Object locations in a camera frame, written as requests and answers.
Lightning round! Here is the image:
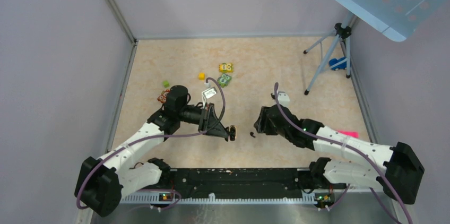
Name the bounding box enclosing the white cable duct strip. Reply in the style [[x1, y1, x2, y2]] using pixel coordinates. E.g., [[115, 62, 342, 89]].
[[120, 192, 317, 205]]

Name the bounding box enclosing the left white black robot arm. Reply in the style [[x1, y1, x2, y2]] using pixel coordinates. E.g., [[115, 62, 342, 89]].
[[74, 85, 236, 217]]

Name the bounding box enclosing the small green cube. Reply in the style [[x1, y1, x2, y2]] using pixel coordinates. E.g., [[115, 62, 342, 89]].
[[162, 81, 170, 88]]

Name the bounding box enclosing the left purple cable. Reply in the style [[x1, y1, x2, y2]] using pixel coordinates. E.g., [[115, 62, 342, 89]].
[[75, 77, 227, 212]]

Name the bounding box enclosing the yellow number block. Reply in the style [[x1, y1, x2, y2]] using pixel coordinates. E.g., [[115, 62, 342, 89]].
[[219, 63, 234, 73]]

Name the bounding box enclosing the light blue tripod stand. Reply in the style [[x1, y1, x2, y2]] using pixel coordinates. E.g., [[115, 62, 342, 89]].
[[303, 12, 355, 96]]

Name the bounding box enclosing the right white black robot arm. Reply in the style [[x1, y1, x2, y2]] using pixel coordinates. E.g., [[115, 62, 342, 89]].
[[254, 105, 425, 205]]

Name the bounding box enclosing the green number block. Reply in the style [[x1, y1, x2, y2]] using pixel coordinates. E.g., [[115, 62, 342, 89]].
[[217, 74, 232, 88]]

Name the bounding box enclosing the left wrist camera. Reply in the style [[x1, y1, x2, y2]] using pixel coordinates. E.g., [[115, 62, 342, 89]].
[[201, 87, 217, 108]]

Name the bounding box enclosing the pink marker pen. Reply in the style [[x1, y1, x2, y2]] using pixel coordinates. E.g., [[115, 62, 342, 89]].
[[339, 131, 359, 139]]

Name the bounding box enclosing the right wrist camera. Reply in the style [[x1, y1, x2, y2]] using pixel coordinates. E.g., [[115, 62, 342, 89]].
[[271, 91, 290, 108]]

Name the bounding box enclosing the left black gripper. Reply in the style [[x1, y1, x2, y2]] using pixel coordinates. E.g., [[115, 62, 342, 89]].
[[178, 102, 228, 138]]

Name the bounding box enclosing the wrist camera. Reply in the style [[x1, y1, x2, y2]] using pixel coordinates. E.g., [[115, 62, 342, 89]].
[[201, 87, 217, 108], [271, 91, 290, 108]]

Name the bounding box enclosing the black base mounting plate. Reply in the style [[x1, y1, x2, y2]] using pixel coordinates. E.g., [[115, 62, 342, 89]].
[[137, 168, 347, 200]]

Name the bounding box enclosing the red number block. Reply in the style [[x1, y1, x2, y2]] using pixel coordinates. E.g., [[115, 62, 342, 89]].
[[157, 89, 170, 104]]

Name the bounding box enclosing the blue toy car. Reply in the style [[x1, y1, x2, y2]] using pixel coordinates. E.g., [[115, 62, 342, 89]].
[[328, 57, 347, 71]]

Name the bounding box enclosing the black earbud charging case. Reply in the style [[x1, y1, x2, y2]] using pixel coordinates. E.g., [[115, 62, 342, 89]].
[[228, 125, 237, 141]]

